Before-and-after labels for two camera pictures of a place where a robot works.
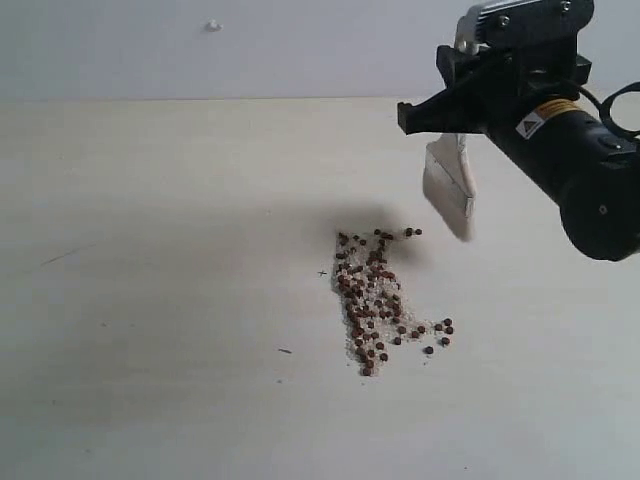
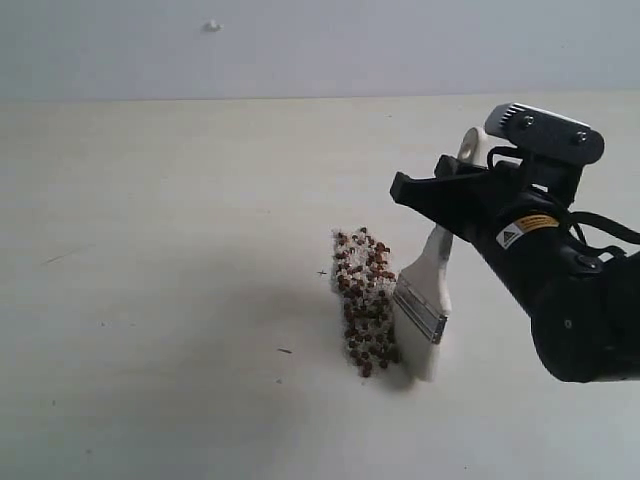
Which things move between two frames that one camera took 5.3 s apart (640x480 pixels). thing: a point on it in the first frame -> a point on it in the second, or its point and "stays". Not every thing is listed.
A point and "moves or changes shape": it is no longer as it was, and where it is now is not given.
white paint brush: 447,183 moves or changes shape
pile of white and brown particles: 374,307 stays
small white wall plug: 214,27 stays
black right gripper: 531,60 -> 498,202
